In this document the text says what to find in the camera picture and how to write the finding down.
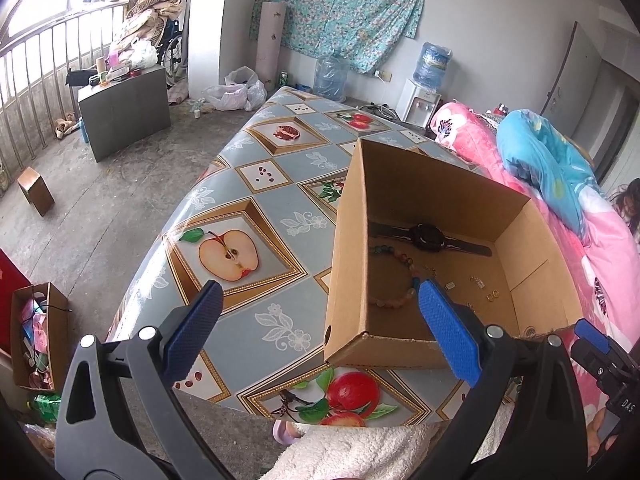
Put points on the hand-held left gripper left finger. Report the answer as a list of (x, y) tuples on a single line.
[(192, 340)]

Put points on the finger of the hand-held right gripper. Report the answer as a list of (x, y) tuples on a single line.
[(592, 360), (592, 337)]

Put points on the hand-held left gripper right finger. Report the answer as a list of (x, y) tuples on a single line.
[(450, 335)]

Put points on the brown cardboard box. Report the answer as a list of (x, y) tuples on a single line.
[(350, 260)]

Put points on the small rectangular charm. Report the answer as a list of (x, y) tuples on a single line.
[(476, 281)]

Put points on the black wrist watch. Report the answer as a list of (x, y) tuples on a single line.
[(427, 235)]

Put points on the cardboard box of clutter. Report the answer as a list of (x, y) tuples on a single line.
[(55, 340)]

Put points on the white fleece garment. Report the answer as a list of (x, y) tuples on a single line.
[(370, 455)]

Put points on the green plastic bottle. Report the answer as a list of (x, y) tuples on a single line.
[(47, 405)]

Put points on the fruit print tablecloth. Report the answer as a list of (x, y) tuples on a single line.
[(280, 200)]

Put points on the red cabinet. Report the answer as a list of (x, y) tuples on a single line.
[(12, 300)]

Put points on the blue quilt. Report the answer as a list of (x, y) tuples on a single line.
[(540, 155)]

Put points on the pink bed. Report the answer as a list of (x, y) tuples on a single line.
[(465, 135)]

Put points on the red thermos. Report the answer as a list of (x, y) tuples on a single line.
[(499, 108)]

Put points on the white water dispenser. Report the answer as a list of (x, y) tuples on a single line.
[(417, 105)]

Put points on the grey cabinet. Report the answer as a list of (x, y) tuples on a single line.
[(125, 115)]

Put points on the white plastic bag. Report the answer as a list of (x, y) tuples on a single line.
[(230, 92)]

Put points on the grey door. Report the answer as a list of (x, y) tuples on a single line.
[(570, 75)]

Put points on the blue water bottle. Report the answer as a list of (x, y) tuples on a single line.
[(432, 65)]

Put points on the clear empty water jug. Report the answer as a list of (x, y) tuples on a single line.
[(330, 77)]

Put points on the wheelchair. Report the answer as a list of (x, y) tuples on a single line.
[(172, 45)]

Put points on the metal railing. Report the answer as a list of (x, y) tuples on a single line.
[(30, 75)]

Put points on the pile of clothes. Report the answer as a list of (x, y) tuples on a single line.
[(145, 15)]

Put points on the teal floral wall cloth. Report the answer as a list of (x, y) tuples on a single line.
[(350, 10)]

